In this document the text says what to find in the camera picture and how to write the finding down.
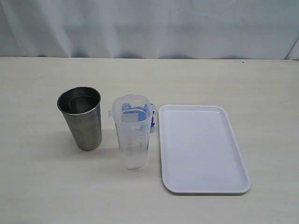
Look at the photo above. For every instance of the clear plastic measuring container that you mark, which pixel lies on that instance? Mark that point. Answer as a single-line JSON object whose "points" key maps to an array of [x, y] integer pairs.
{"points": [[133, 118]]}

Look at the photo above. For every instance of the stainless steel cup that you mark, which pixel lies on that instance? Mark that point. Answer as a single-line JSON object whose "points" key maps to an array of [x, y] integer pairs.
{"points": [[80, 107]]}

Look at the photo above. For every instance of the white rectangular plastic tray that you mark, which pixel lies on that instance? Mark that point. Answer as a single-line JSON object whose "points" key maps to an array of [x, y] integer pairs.
{"points": [[199, 151]]}

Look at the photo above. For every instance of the white backdrop curtain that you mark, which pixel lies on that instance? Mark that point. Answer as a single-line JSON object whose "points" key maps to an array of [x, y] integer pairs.
{"points": [[184, 29]]}

